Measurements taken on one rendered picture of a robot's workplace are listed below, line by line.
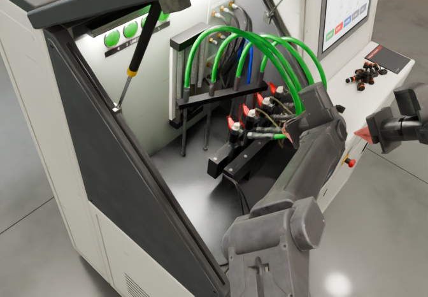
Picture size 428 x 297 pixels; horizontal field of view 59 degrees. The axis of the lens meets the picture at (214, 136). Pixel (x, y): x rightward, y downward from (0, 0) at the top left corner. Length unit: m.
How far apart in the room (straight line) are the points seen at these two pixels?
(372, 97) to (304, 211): 1.24
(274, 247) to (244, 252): 0.04
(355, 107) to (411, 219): 1.24
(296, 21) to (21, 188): 1.84
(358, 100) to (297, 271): 1.24
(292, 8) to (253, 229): 0.95
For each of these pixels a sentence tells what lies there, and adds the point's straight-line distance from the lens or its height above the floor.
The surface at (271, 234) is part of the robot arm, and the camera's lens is 0.43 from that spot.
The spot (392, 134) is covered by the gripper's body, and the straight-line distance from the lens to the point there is 0.97.
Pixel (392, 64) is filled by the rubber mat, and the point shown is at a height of 0.98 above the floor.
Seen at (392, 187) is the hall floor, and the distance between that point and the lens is 2.76.
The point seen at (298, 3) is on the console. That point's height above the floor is 1.37.
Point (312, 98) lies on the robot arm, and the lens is 0.81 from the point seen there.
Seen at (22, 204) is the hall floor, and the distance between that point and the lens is 2.43.
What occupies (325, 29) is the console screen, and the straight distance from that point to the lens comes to 1.47.
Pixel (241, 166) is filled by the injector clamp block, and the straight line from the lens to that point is 1.22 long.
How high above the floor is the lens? 1.92
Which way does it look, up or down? 47 degrees down
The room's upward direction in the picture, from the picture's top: 8 degrees clockwise
